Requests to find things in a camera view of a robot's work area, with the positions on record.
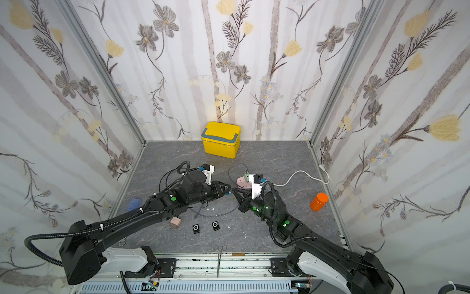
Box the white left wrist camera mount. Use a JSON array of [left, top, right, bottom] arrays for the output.
[[199, 164, 215, 185]]

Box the black USB cable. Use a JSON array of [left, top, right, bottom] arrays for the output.
[[158, 164, 192, 192]]

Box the blue transparent bottle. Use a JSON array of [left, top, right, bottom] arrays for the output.
[[127, 198, 141, 212]]

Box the white power strip cord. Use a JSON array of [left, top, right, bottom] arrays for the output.
[[273, 165, 330, 188]]

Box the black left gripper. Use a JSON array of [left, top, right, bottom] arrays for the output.
[[187, 180, 233, 207]]

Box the pink power strip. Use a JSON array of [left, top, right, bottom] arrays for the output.
[[236, 176, 252, 189]]

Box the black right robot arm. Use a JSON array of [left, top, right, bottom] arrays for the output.
[[232, 182, 394, 294]]

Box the pink USB wall charger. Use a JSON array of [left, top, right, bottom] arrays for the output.
[[169, 217, 182, 229]]

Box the black mp3 player right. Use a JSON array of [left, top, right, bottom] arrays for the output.
[[212, 221, 220, 231]]

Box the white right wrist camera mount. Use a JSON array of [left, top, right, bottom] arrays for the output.
[[248, 174, 266, 200]]

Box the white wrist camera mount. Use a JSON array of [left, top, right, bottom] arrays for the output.
[[199, 164, 215, 185], [248, 174, 266, 200]]

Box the black mp3 player left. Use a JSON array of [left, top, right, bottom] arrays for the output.
[[192, 224, 200, 234]]

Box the black mp3 player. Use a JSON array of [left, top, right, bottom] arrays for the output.
[[192, 224, 200, 234], [212, 221, 220, 231]]

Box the yellow plastic storage box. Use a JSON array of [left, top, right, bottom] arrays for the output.
[[201, 121, 241, 159]]

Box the orange bottle cap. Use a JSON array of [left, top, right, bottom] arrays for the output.
[[310, 192, 329, 211]]

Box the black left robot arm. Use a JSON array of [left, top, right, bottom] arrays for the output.
[[24, 161, 231, 285]]

